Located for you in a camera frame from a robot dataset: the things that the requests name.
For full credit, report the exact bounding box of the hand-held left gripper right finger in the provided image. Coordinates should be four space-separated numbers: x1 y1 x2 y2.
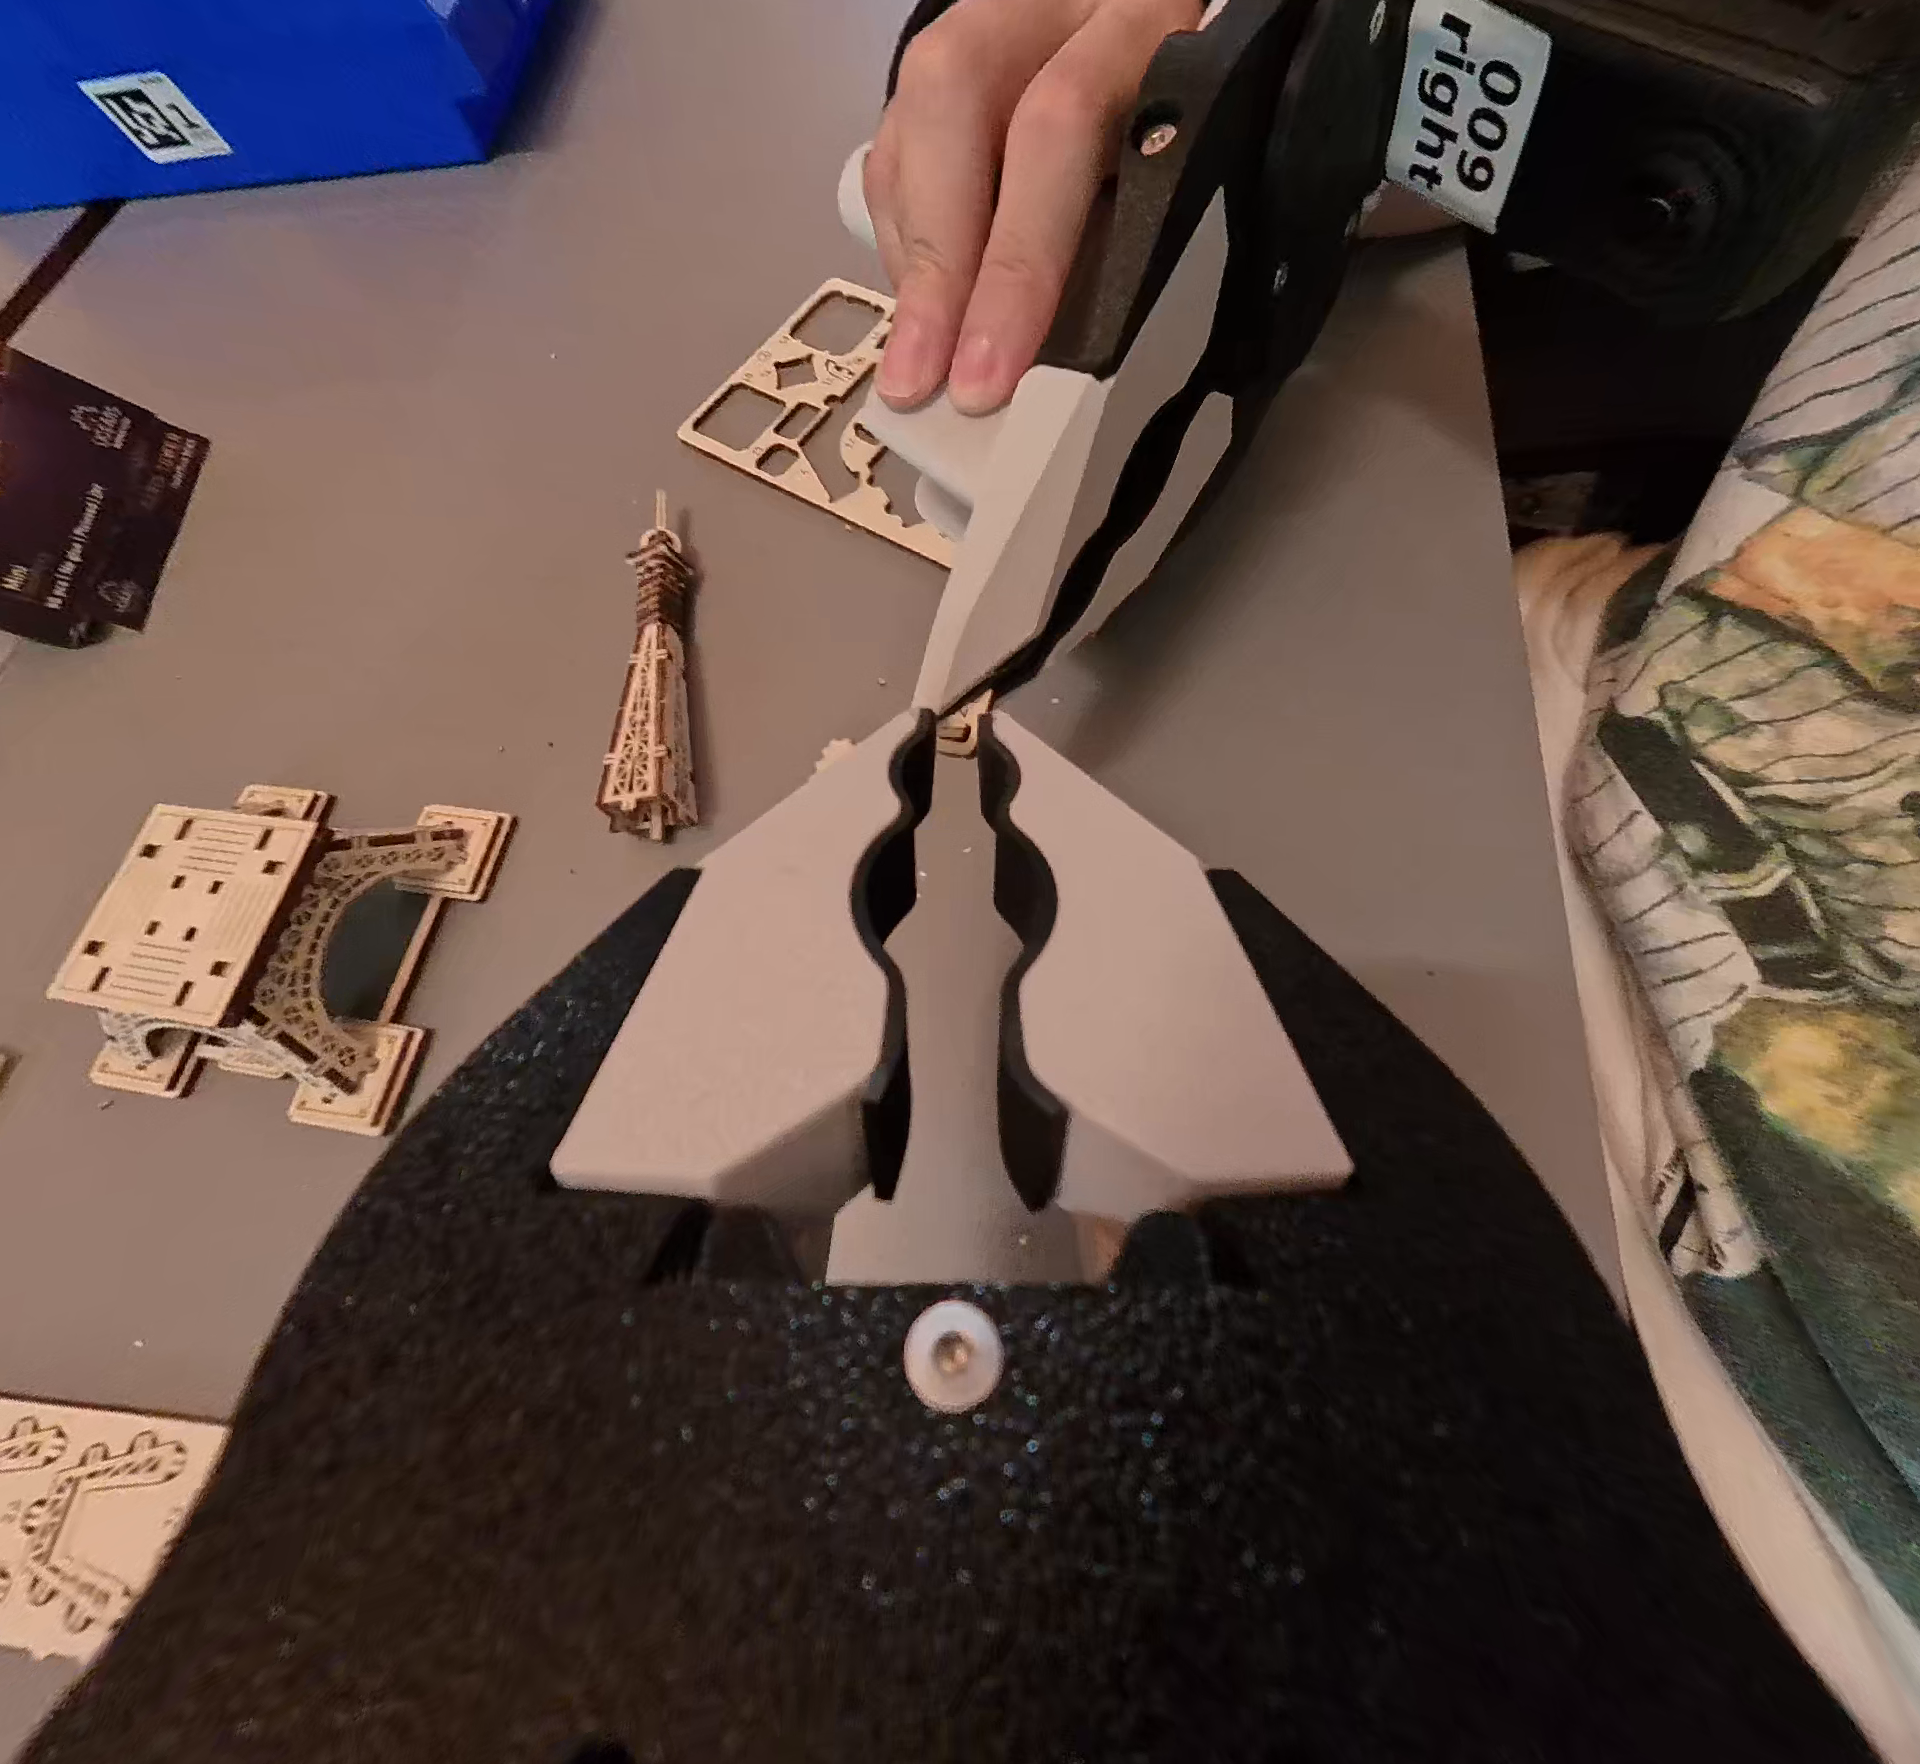
975 714 1356 1274

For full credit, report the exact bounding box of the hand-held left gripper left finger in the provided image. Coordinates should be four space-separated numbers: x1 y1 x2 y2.
550 711 921 1280

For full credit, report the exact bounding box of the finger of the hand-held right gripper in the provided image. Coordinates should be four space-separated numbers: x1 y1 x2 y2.
856 201 1234 718
970 387 1245 697

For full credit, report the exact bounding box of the wooden sheet with arch cutouts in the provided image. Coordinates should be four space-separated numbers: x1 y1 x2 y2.
678 280 961 571

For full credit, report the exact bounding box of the wooden tower model spire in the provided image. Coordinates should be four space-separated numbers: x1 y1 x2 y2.
598 490 702 845

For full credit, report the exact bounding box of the grey desk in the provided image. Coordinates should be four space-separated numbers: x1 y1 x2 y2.
0 0 1636 1436

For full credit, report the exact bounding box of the person's right hand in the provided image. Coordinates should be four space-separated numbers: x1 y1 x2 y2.
863 0 1215 419

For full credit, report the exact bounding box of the wooden tower model base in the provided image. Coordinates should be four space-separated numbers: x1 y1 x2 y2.
44 782 518 1139

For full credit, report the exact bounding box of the wooden sheet with square hole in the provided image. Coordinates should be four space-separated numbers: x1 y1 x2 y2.
0 1394 233 1669

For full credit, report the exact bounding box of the purple tower model box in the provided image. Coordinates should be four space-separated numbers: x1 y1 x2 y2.
0 346 211 650

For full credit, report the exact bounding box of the blue bin with tag label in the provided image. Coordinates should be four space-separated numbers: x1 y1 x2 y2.
0 0 582 217

